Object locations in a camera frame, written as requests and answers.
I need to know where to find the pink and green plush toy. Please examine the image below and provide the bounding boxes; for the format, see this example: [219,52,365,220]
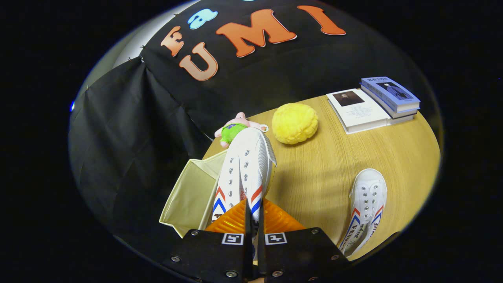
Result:
[214,112,269,148]

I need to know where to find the yellow plush ball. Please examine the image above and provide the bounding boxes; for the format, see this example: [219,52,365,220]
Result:
[272,103,319,145]

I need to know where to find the white striped canvas shoe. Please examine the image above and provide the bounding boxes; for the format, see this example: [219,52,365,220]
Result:
[211,127,277,260]
[338,168,388,258]

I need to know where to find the white book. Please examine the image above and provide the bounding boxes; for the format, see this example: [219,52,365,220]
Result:
[326,88,415,135]

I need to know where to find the blue book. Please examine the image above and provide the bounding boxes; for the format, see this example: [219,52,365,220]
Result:
[360,76,421,119]

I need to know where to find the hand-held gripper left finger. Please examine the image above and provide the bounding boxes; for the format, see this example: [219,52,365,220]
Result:
[163,198,252,283]

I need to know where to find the brown fabric storage box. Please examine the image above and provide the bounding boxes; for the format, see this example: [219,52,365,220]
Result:
[159,149,228,239]

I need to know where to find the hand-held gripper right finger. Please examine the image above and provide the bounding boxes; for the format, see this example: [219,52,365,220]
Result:
[257,198,352,283]

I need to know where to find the black backdrop cloth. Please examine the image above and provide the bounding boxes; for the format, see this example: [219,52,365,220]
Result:
[69,0,433,252]

